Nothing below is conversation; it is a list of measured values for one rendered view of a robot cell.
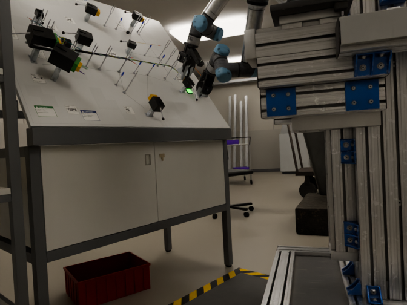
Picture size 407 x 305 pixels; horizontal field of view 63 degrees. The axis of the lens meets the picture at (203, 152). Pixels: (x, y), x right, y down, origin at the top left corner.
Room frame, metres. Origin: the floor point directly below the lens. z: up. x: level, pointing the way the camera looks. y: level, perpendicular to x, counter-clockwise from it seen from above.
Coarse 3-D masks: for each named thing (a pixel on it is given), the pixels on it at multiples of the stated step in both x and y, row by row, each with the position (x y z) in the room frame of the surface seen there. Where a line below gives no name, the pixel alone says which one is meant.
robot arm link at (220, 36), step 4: (216, 28) 1.80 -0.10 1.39; (220, 28) 1.80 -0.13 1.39; (212, 32) 1.77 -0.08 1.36; (216, 32) 1.79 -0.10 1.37; (220, 32) 1.81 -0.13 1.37; (204, 36) 1.86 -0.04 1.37; (208, 36) 1.80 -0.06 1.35; (212, 36) 1.81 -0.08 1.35; (216, 36) 1.80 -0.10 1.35; (220, 36) 1.83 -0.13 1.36; (216, 40) 1.82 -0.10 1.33
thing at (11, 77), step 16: (0, 0) 1.12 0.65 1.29; (0, 16) 1.12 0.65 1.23; (0, 32) 1.12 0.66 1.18; (0, 48) 1.13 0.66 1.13; (0, 64) 1.14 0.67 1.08; (0, 80) 1.11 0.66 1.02; (16, 112) 1.14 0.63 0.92; (16, 128) 1.14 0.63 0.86; (16, 144) 1.14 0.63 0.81; (16, 160) 1.14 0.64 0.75; (16, 176) 1.13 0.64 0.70; (0, 192) 1.10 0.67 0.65; (16, 192) 1.13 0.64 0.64; (16, 208) 1.13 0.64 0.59; (16, 224) 1.13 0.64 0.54; (16, 240) 1.12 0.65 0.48; (16, 256) 1.12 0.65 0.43; (16, 272) 1.12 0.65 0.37; (16, 288) 1.12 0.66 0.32; (0, 304) 1.18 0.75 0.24; (16, 304) 1.13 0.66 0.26
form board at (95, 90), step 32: (32, 0) 1.69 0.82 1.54; (64, 0) 1.87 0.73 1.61; (96, 32) 1.86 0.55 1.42; (160, 32) 2.37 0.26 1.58; (32, 64) 1.40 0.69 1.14; (96, 64) 1.67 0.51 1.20; (128, 64) 1.85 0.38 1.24; (32, 96) 1.29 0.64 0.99; (64, 96) 1.39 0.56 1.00; (96, 96) 1.51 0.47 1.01; (128, 96) 1.66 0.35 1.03; (160, 96) 1.83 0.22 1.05; (192, 96) 2.04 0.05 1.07; (224, 128) 2.04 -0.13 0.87
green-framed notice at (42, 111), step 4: (36, 108) 1.26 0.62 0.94; (40, 108) 1.27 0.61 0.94; (44, 108) 1.28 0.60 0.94; (48, 108) 1.30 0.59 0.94; (52, 108) 1.31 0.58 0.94; (36, 112) 1.25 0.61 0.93; (40, 112) 1.26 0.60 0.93; (44, 112) 1.27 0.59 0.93; (48, 112) 1.28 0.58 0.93; (52, 112) 1.29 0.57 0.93; (40, 116) 1.25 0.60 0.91; (44, 116) 1.26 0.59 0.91; (48, 116) 1.27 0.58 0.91; (52, 116) 1.28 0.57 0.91; (56, 116) 1.29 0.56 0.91
